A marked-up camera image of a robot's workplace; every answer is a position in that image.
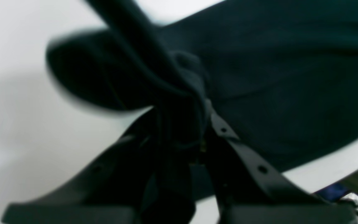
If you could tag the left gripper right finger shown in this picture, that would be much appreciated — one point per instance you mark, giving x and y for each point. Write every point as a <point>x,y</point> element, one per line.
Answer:
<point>251,191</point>

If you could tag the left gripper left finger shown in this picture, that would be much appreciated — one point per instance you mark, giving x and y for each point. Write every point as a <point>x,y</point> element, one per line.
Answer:
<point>109,190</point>

